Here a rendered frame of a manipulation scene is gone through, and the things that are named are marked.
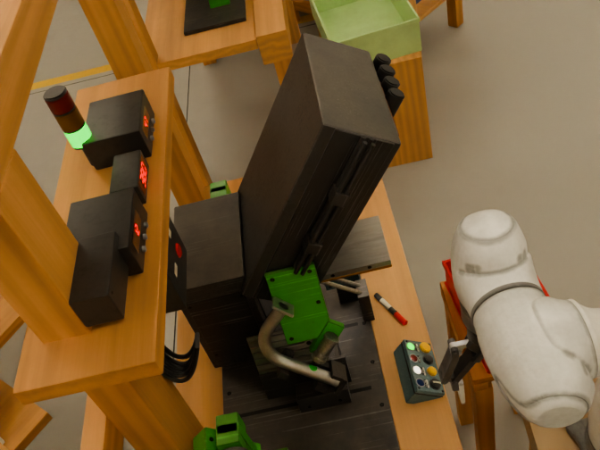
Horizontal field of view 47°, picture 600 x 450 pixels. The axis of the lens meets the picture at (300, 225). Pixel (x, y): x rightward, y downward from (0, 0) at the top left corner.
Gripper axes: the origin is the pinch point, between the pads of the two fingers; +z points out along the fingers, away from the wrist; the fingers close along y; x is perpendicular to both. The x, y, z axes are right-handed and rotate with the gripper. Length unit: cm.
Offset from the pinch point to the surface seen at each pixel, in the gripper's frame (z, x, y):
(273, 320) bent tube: 13, 35, -40
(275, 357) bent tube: 24, 32, -43
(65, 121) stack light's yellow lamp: -36, 59, -70
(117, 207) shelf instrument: -30, 35, -59
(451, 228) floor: 131, 157, 27
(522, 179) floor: 131, 177, 67
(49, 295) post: -34, 13, -67
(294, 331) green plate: 21, 36, -37
